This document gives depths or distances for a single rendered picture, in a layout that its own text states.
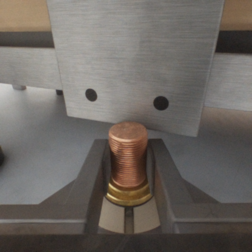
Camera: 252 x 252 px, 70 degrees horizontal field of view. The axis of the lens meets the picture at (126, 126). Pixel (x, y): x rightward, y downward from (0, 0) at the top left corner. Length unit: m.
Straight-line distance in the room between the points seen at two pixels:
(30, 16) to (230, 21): 0.25
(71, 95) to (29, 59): 0.11
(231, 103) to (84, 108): 0.14
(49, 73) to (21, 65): 0.04
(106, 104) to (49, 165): 0.19
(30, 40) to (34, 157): 0.19
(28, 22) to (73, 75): 0.17
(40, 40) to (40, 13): 0.03
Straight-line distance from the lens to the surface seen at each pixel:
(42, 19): 0.30
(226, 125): 0.45
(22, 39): 0.34
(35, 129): 0.44
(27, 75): 0.28
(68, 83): 0.17
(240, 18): 0.23
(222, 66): 0.19
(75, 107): 0.18
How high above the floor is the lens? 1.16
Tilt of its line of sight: 29 degrees up
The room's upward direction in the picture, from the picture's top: 179 degrees clockwise
